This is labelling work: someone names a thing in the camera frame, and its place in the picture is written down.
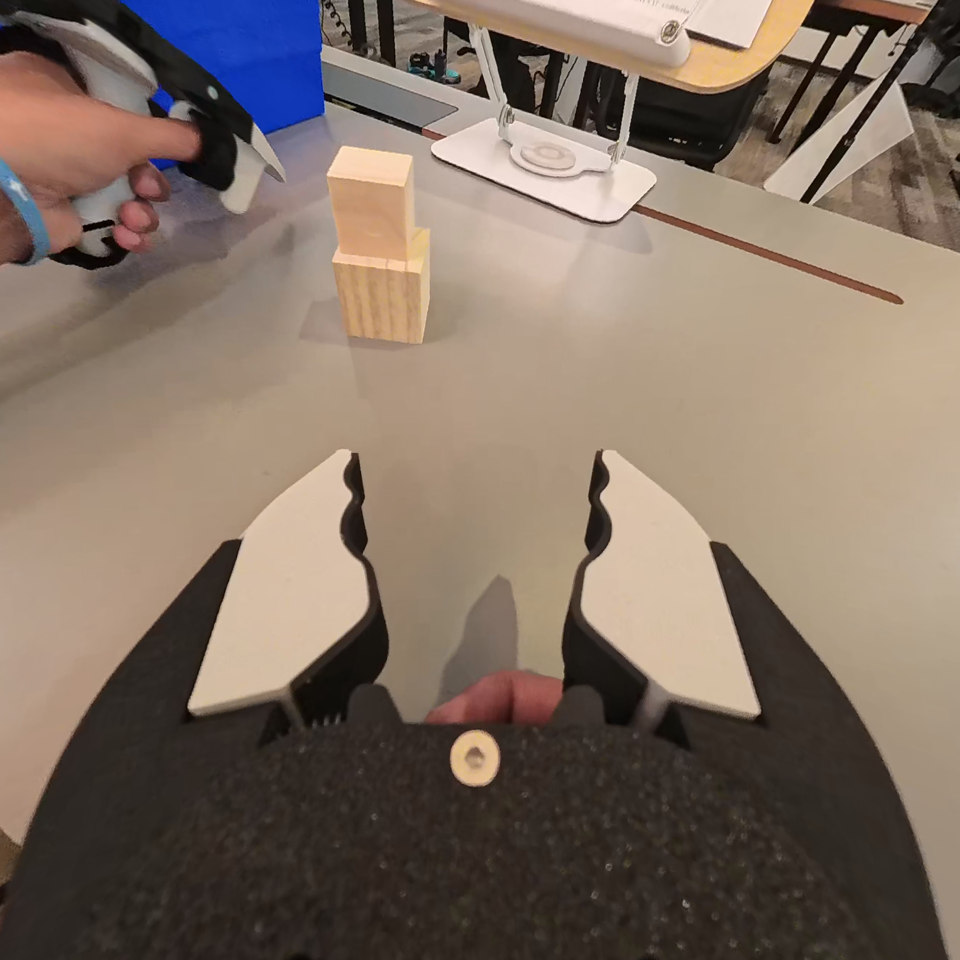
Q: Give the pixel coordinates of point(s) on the medium wooden cube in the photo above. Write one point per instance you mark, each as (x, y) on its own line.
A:
(372, 203)

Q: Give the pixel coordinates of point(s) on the wooden display board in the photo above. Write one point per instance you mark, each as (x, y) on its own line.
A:
(750, 53)

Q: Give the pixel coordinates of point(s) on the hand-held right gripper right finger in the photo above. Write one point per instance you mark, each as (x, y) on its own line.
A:
(668, 600)

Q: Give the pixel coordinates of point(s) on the black office chair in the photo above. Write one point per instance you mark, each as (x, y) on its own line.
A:
(675, 113)

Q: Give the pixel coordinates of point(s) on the blue wristband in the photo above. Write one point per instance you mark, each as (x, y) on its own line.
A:
(27, 210)

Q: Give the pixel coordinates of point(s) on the white instruction sheet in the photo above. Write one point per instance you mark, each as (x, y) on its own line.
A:
(735, 15)

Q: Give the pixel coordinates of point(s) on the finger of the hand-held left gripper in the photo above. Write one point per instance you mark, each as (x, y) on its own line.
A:
(255, 165)

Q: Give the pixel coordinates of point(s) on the blue plastic bin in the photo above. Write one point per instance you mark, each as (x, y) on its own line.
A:
(255, 60)

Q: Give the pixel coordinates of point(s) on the person's left hand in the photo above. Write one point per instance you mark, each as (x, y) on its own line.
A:
(75, 143)

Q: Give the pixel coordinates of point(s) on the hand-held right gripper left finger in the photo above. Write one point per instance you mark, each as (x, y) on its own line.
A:
(285, 600)

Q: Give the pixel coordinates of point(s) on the white folding stand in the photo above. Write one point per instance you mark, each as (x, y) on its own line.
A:
(548, 173)

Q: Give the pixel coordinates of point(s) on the white slanted panel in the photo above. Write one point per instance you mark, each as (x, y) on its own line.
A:
(848, 150)

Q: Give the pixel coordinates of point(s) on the large wooden cube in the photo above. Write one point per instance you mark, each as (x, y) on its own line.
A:
(383, 300)

